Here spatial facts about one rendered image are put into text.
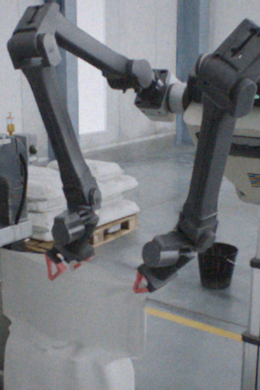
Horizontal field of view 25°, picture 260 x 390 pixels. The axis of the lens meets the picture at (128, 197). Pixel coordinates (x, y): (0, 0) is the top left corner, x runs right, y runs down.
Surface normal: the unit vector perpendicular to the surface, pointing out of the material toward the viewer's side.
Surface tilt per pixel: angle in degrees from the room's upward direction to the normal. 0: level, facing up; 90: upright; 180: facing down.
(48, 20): 86
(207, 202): 115
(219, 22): 90
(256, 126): 40
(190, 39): 90
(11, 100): 90
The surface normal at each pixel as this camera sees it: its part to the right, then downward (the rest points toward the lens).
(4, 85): 0.81, 0.14
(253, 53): -0.51, -0.32
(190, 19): -0.58, 0.19
